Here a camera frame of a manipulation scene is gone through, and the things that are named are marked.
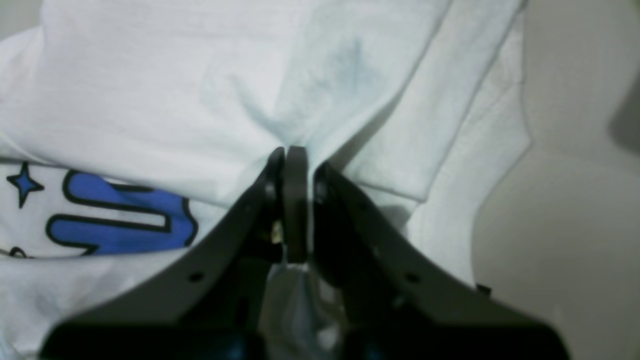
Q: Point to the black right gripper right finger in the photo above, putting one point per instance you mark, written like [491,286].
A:
[398,304]

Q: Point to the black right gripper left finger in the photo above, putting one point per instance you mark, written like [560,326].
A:
[207,304]

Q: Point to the white printed t-shirt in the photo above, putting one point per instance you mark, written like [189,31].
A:
[130,127]

